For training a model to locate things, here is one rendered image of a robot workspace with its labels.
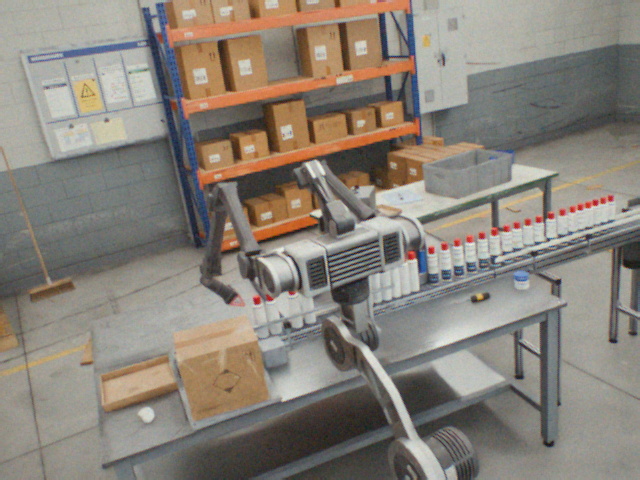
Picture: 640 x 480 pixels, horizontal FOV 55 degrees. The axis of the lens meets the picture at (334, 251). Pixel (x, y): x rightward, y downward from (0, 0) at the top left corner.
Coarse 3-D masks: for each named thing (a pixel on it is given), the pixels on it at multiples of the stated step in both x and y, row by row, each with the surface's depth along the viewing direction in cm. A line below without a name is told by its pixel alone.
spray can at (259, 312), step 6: (258, 300) 274; (252, 306) 276; (258, 306) 274; (264, 306) 277; (258, 312) 275; (264, 312) 277; (258, 318) 276; (264, 318) 277; (258, 324) 277; (258, 330) 279; (264, 330) 279; (258, 336) 281; (264, 336) 280
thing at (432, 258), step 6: (432, 246) 304; (432, 252) 303; (432, 258) 303; (432, 264) 304; (432, 270) 305; (438, 270) 307; (432, 276) 307; (438, 276) 308; (432, 282) 308; (438, 282) 309
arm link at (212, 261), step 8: (208, 200) 236; (208, 208) 238; (216, 208) 239; (224, 208) 240; (216, 216) 241; (224, 216) 242; (216, 224) 243; (224, 224) 245; (216, 232) 246; (216, 240) 249; (208, 248) 255; (216, 248) 252; (208, 256) 256; (216, 256) 256; (208, 264) 257; (216, 264) 259; (208, 272) 260; (216, 272) 263
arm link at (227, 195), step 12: (216, 192) 232; (228, 192) 228; (216, 204) 236; (228, 204) 226; (240, 204) 227; (228, 216) 227; (240, 216) 223; (240, 228) 220; (240, 240) 219; (252, 240) 218; (240, 252) 214; (252, 252) 216; (264, 252) 218; (240, 264) 214
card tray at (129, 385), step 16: (128, 368) 274; (144, 368) 277; (160, 368) 276; (112, 384) 269; (128, 384) 267; (144, 384) 265; (160, 384) 263; (176, 384) 258; (112, 400) 257; (128, 400) 251
